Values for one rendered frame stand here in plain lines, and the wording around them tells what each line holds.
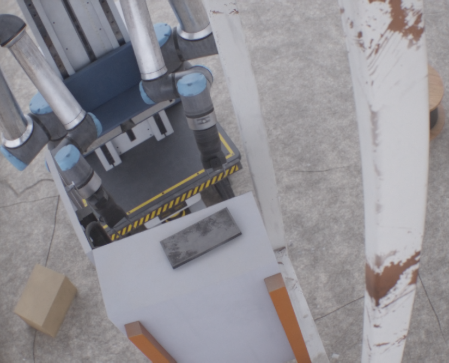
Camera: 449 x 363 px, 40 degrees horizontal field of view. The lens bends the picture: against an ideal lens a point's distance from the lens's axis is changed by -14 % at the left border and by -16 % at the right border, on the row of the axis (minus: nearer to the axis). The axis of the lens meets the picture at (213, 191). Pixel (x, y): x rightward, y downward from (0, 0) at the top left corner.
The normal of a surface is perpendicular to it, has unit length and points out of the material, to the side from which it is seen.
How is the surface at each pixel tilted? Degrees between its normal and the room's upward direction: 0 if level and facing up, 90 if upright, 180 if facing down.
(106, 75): 90
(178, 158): 0
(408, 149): 89
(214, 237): 0
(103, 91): 90
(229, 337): 90
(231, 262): 0
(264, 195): 99
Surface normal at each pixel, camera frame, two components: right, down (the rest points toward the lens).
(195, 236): -0.26, -0.57
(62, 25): 0.43, 0.66
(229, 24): 0.29, 0.82
